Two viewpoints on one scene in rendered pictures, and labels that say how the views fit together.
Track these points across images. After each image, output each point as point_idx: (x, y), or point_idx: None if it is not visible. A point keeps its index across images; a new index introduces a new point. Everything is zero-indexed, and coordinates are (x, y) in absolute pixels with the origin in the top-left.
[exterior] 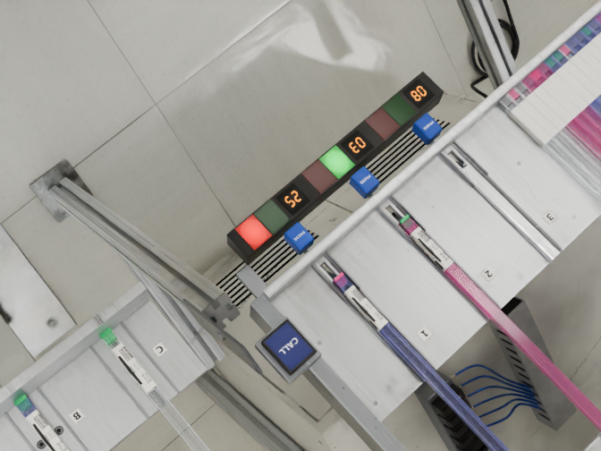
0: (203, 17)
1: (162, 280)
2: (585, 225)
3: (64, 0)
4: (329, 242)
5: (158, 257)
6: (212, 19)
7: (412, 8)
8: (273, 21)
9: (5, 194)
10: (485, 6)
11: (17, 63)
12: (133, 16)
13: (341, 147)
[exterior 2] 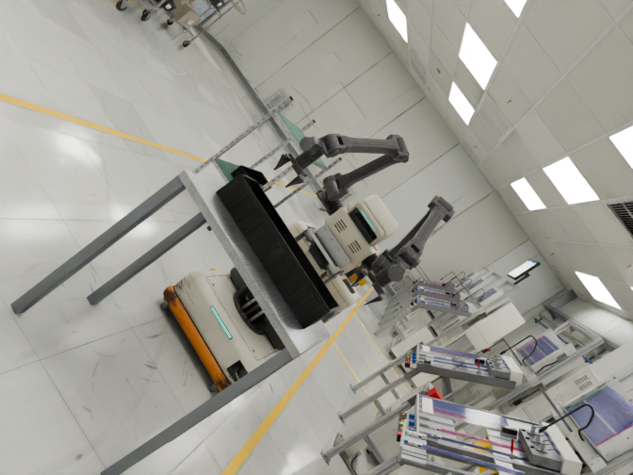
0: (305, 467)
1: (382, 466)
2: (452, 422)
3: (280, 456)
4: (418, 427)
5: (373, 469)
6: (307, 468)
7: (340, 473)
8: (317, 471)
9: None
10: (374, 442)
11: (278, 473)
12: (293, 464)
13: (400, 421)
